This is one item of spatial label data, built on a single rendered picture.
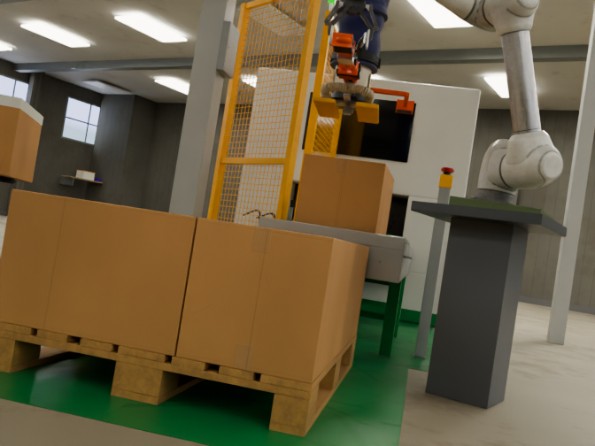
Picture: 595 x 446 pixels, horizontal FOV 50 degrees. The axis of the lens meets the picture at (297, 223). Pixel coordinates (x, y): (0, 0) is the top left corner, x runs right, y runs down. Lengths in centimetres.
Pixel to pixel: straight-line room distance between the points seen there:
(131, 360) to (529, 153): 156
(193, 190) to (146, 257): 206
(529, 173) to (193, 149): 215
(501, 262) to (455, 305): 25
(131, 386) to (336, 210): 151
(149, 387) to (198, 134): 230
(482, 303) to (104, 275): 143
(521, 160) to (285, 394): 128
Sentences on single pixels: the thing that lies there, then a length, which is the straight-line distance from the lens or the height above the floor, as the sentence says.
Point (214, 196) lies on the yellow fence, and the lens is 445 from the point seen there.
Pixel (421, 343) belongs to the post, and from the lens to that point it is 357.
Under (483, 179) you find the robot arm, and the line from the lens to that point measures 271.
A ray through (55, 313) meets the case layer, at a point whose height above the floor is 20.
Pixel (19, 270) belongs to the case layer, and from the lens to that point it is 210.
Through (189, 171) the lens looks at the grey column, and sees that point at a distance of 395.
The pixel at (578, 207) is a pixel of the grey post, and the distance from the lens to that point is 597.
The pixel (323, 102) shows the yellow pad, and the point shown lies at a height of 114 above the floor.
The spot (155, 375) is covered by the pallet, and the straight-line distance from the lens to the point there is 191.
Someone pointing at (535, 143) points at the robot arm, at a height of 101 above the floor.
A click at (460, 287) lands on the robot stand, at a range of 263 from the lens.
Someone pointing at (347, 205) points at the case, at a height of 72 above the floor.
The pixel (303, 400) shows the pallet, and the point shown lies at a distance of 180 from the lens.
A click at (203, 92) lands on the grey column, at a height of 132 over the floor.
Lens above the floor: 52
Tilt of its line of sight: 2 degrees up
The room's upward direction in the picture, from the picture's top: 9 degrees clockwise
